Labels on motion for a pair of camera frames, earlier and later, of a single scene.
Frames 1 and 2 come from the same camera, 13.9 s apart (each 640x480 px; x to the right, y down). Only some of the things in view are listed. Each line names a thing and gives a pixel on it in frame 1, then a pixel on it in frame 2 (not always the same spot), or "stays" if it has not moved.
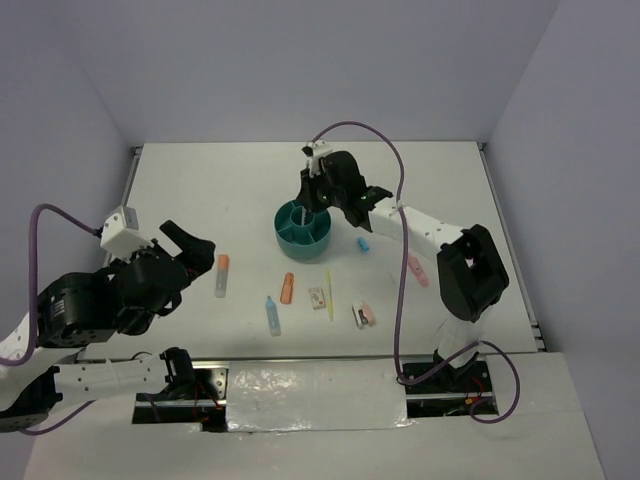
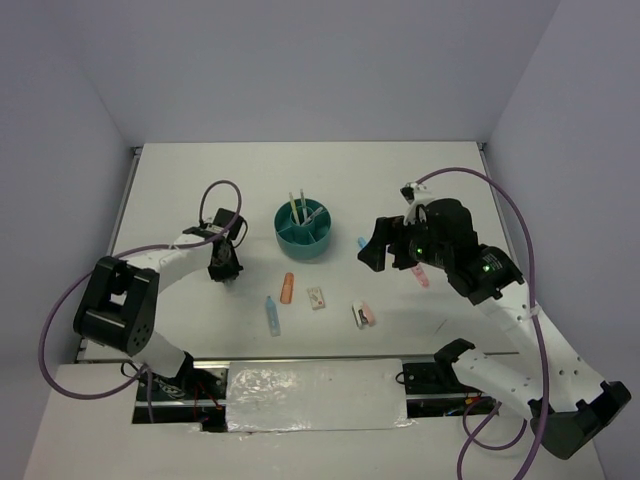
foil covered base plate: x=300 y=395 stays
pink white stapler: x=363 y=314 stays
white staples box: x=318 y=298 stays
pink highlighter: x=418 y=270 stays
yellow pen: x=329 y=295 → x=294 y=208
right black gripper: x=307 y=195 → x=390 y=229
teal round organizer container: x=299 y=241 stays
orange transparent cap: x=286 y=290 stays
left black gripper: x=199 y=252 → x=231 y=272
